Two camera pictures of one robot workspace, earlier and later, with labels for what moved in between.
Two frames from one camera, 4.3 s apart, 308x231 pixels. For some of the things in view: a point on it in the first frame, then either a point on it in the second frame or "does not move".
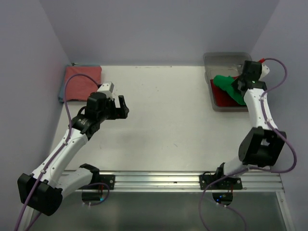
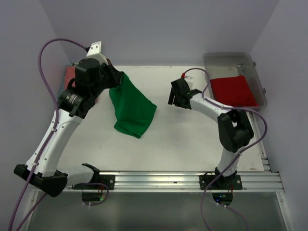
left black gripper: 120,112 → 115,74
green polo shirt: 232,85 → 134,109
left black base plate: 109,179 does not move
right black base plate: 232,183 does not move
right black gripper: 241,76 → 171,99
